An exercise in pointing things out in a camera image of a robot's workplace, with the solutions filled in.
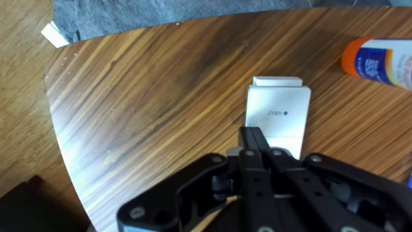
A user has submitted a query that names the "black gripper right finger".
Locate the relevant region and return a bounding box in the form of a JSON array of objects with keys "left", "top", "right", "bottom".
[{"left": 269, "top": 150, "right": 379, "bottom": 232}]

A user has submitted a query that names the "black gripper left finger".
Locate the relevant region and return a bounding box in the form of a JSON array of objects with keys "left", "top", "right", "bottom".
[{"left": 240, "top": 127, "right": 280, "bottom": 232}]

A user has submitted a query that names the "white remote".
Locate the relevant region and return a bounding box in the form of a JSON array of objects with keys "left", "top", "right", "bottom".
[{"left": 245, "top": 76, "right": 312, "bottom": 160}]

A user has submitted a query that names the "upright glue stick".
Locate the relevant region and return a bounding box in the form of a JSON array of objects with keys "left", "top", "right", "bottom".
[{"left": 342, "top": 38, "right": 412, "bottom": 92}]

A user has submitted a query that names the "wooden side table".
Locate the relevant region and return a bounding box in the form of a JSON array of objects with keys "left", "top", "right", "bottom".
[{"left": 45, "top": 8, "right": 412, "bottom": 232}]

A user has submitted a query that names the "grey bed blanket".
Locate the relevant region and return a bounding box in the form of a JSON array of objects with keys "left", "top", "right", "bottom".
[{"left": 52, "top": 0, "right": 412, "bottom": 44}]

